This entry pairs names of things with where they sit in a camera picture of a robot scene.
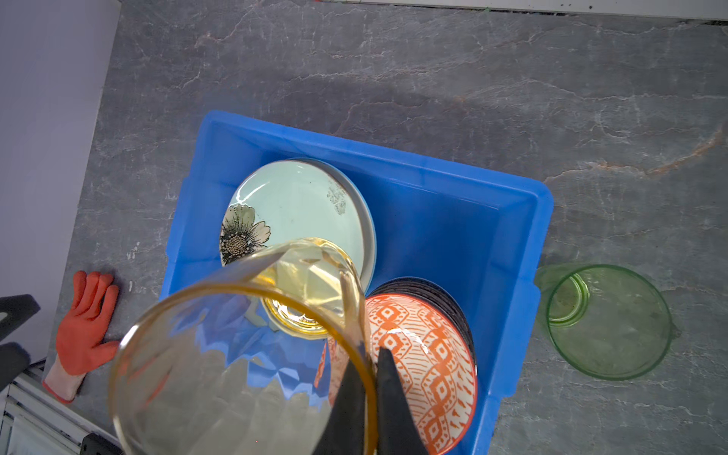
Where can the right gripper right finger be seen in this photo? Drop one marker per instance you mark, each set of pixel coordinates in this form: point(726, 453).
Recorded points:
point(397, 433)

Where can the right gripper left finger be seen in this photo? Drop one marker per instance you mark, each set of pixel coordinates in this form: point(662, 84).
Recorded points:
point(344, 432)

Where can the orange patterned bowl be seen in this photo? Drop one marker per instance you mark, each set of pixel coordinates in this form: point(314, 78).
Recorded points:
point(436, 369)

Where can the amber glass cup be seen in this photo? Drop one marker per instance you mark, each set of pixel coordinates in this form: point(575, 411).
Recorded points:
point(247, 361)

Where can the green rimmed bottom plate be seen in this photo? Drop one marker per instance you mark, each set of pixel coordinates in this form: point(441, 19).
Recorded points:
point(291, 199)

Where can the green glass cup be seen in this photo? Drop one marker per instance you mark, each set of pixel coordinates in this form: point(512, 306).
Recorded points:
point(606, 321)

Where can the blue plastic bin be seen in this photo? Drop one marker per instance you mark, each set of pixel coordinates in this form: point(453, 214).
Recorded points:
point(477, 233)

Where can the red work glove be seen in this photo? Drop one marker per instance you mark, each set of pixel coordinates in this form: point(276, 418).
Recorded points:
point(80, 345)

